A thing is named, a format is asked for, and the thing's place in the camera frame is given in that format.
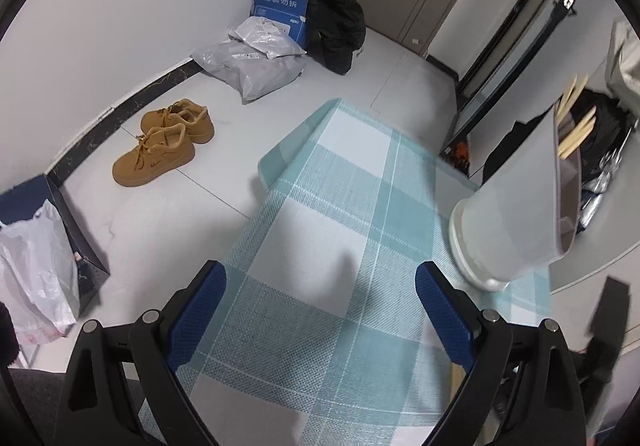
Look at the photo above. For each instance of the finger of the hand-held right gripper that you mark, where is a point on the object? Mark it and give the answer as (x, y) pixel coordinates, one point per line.
(610, 311)

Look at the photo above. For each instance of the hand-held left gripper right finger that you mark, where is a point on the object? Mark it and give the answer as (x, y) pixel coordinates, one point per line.
(445, 316)

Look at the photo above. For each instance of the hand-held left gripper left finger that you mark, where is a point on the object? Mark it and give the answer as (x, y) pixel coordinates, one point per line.
(195, 321)

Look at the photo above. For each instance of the white cylindrical utensil holder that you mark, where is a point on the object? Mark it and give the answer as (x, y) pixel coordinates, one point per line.
(510, 226)

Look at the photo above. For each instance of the wooden chopstick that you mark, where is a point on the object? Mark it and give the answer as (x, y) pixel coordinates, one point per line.
(575, 145)
(579, 88)
(580, 125)
(569, 93)

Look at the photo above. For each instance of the white shoulder bag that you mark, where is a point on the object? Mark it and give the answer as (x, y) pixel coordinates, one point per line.
(625, 60)

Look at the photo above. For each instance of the silver folding umbrella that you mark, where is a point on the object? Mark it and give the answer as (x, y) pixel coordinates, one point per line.
(597, 186)

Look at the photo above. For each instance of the teal checked tablecloth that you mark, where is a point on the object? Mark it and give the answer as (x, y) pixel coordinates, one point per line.
(325, 226)

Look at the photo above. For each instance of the orange black item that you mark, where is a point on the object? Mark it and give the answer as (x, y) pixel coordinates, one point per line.
(459, 155)

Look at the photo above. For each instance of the tan suede shoe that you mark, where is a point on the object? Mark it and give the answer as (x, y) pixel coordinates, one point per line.
(150, 160)
(190, 118)

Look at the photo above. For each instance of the white plastic bag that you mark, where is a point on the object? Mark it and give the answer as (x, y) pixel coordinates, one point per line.
(35, 276)

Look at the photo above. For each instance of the navy paper bag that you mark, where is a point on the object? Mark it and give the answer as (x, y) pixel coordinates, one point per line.
(65, 206)

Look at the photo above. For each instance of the person's grey trousers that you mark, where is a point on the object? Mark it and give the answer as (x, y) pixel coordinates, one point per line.
(35, 401)

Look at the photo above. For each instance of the grey plastic parcel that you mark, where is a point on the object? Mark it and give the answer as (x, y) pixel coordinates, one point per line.
(250, 70)

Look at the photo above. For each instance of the white plastic parcel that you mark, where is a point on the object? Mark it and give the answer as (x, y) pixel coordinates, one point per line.
(265, 35)

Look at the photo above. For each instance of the black clothes pile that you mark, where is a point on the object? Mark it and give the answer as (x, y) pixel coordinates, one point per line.
(335, 25)

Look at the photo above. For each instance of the blue cardboard box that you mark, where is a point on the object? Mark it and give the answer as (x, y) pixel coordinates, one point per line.
(280, 5)

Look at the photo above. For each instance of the dark door frame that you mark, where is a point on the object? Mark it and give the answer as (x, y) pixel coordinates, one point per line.
(520, 20)

